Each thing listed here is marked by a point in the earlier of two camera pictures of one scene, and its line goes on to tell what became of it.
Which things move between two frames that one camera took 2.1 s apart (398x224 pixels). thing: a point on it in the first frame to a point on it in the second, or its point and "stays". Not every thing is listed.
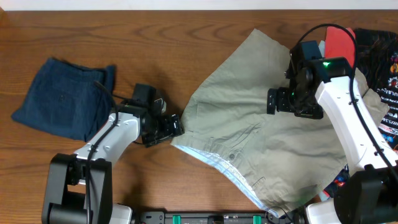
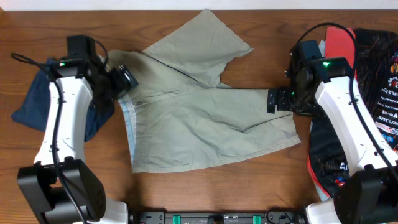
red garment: x=339 y=43 stays
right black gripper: x=312 y=112 stays
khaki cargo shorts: x=283 y=161 to x=180 y=115
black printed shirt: x=377 y=56 stays
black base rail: x=214 y=218 stays
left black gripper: x=169 y=130 to x=125 y=86
